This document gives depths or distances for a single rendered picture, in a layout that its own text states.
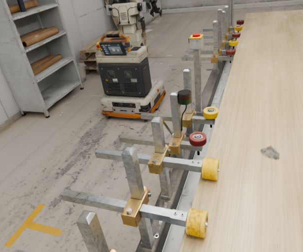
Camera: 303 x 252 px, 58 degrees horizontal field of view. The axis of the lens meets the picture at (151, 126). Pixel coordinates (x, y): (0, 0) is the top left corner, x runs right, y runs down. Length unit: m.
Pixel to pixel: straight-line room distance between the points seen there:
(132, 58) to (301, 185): 2.23
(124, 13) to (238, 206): 2.62
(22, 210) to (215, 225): 1.92
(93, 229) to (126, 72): 2.50
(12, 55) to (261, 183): 3.18
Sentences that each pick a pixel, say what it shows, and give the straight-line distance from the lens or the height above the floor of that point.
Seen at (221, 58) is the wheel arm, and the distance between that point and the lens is 2.43.
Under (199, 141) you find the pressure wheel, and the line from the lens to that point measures 1.27.
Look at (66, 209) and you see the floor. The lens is 2.41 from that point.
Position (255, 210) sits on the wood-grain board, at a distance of 1.00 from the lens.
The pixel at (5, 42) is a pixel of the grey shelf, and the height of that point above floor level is 1.01.
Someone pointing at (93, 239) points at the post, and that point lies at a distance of 0.71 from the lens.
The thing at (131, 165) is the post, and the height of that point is 1.12.
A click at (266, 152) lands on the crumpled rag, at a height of 0.91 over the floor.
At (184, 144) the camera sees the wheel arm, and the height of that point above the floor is 0.86.
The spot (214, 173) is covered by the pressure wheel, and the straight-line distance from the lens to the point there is 1.03.
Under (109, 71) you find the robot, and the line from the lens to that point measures 3.17.
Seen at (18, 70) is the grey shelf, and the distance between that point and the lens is 3.74.
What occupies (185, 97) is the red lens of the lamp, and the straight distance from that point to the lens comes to 1.22.
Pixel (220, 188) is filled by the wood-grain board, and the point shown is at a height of 0.90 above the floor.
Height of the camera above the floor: 1.65
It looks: 32 degrees down
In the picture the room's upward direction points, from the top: 9 degrees counter-clockwise
